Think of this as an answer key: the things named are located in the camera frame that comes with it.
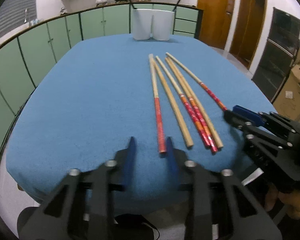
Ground bamboo chopstick red striped handle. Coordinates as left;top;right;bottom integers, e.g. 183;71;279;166
166;52;227;111

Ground white holder cup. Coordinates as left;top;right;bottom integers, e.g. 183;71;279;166
152;9;174;41
132;9;153;40

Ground bamboo chopstick red orange handle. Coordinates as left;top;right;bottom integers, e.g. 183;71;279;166
155;56;212;148

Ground white cooking pot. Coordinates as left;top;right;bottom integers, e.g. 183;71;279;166
95;0;108;7

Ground white holder cup right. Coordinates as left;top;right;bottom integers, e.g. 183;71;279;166
152;9;174;41

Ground white holder cup left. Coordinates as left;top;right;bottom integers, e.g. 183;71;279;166
132;9;153;40

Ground chrome sink faucet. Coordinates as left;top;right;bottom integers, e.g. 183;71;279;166
24;8;30;23

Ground grey window blind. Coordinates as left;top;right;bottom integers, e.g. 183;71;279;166
0;0;37;38

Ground green lower kitchen cabinets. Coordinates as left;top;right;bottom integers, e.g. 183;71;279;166
0;3;204;193

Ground black glass cabinet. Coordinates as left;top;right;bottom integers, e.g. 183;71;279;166
252;8;300;102

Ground blue table cloth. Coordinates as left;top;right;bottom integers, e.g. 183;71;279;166
6;34;274;213

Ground wooden door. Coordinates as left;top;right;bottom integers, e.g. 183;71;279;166
197;0;235;49

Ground bamboo chopstick orange patterned handle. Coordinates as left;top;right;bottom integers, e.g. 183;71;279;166
165;57;218;153

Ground open wooden doorway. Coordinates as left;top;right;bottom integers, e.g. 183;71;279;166
230;0;267;69

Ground cardboard box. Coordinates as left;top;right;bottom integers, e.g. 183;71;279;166
272;63;300;123

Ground long plain bamboo chopstick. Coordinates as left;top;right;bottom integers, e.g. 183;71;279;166
166;53;223;149

